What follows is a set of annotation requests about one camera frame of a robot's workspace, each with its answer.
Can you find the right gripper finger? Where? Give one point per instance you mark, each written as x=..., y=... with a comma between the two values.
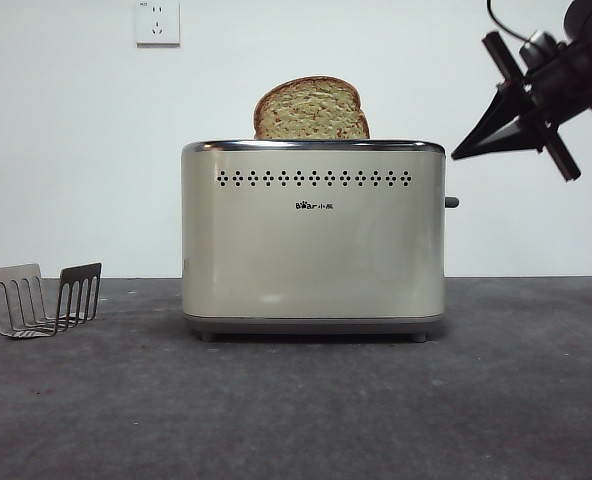
x=518, y=135
x=496, y=112

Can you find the grey toaster lever knob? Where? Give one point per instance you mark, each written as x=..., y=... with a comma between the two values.
x=452, y=202

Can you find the brown bread slice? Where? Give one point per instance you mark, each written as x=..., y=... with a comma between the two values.
x=311, y=112

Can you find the cream two-slot toaster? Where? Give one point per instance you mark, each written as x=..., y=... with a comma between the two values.
x=311, y=260

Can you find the slotted metal bread rack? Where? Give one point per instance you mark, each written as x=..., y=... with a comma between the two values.
x=13, y=275

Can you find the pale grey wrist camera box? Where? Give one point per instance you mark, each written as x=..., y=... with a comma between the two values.
x=538, y=42

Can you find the white wall socket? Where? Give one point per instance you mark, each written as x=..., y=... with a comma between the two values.
x=158, y=25

